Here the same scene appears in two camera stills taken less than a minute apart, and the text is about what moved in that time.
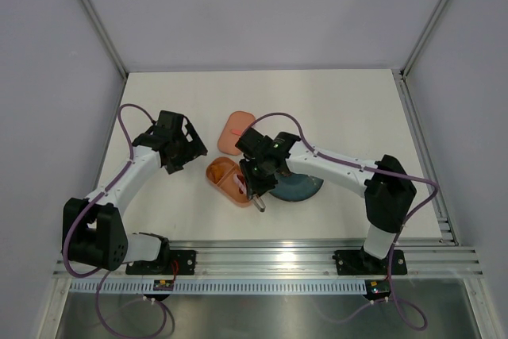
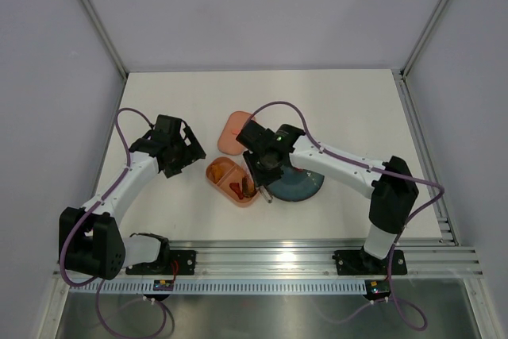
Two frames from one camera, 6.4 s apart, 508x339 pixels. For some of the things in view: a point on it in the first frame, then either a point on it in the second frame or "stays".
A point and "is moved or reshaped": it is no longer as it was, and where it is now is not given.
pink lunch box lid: x=233 y=126 stays
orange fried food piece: x=216 y=172 stays
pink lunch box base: x=226 y=178 stays
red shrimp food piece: x=241 y=184 is moved or reshaped
